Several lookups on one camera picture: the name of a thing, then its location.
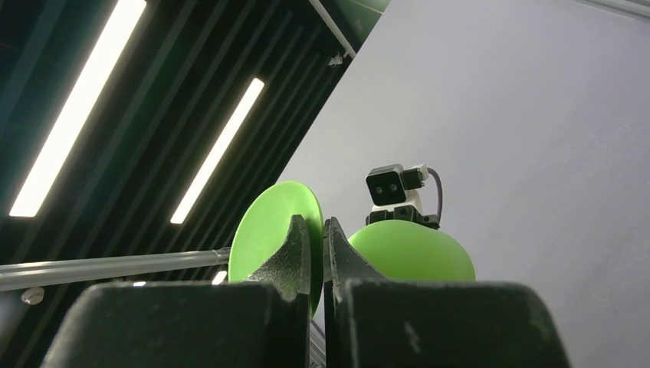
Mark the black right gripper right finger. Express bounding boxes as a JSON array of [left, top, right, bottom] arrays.
[[323, 218, 570, 367]]

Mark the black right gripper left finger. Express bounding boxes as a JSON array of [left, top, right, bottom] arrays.
[[42, 215, 310, 367]]

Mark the green wine glass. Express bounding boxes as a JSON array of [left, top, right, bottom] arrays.
[[228, 181, 476, 311]]

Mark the top external camera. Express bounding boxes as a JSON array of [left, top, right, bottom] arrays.
[[365, 164, 443, 230]]

